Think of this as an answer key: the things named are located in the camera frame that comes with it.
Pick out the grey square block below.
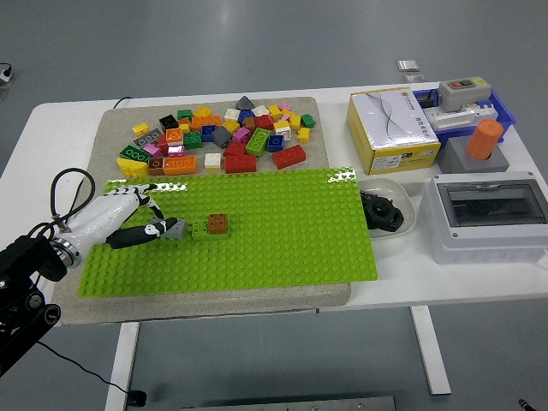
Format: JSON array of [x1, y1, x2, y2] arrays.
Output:
[[437, 137, 511, 175]]

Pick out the yellow white carton box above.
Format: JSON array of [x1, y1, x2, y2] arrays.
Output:
[[346, 86, 442, 176]]

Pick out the lime long toy brick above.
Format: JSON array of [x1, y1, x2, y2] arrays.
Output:
[[245, 128, 271, 158]]

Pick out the yellow curved toy brick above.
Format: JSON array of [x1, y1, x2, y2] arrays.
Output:
[[116, 157, 150, 179]]

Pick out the black power cord with plug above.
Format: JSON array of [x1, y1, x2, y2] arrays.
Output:
[[33, 96, 148, 406]]

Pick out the green square toy brick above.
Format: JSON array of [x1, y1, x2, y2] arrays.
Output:
[[182, 130, 204, 151]]

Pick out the white table leg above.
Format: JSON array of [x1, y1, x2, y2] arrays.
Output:
[[104, 321, 141, 411], [409, 306, 452, 396]]

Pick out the dark grey toy brick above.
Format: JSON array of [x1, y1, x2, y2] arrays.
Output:
[[211, 126, 234, 150]]

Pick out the orange cylinder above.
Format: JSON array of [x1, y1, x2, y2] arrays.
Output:
[[465, 118, 504, 162]]

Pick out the white power strip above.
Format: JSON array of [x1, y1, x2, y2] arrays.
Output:
[[421, 108, 476, 132]]

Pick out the grey long toy brick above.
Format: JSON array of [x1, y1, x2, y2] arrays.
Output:
[[164, 217, 188, 241], [132, 128, 164, 149]]

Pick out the brown square toy brick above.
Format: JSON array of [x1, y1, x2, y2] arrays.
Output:
[[207, 212, 229, 236]]

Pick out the grey-brown table mat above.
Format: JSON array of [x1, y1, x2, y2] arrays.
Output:
[[51, 96, 353, 326]]

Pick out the grey switch box red button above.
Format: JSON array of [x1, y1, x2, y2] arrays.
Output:
[[437, 77, 493, 113]]

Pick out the large black hex nut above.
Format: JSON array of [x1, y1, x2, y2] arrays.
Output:
[[368, 197, 405, 233]]

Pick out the white distribution box clear lid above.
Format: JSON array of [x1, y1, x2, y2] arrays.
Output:
[[420, 171, 548, 265]]

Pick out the lime green toy brick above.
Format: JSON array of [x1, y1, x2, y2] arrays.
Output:
[[191, 219, 231, 241]]

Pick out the dark green long toy brick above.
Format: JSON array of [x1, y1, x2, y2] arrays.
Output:
[[119, 144, 152, 164]]

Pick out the red long toy brick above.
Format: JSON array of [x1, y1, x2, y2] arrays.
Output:
[[271, 144, 308, 170], [224, 154, 259, 175]]

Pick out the white shallow dish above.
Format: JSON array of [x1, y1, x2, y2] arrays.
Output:
[[357, 177, 418, 240]]

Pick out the grey metal panel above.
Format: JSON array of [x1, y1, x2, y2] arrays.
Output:
[[182, 396, 398, 411]]

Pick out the blue plastic bin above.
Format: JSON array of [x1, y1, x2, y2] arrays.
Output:
[[412, 88, 518, 149]]

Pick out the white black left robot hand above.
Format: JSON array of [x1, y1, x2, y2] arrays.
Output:
[[63, 182, 179, 258]]

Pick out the white circuit breaker row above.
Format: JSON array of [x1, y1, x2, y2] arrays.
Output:
[[468, 101, 500, 122]]

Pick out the orange long toy brick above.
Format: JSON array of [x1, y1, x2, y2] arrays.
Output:
[[189, 115, 222, 132], [163, 155, 199, 176]]

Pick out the green studded baseplate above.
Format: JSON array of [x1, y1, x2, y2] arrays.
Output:
[[77, 166, 378, 299]]

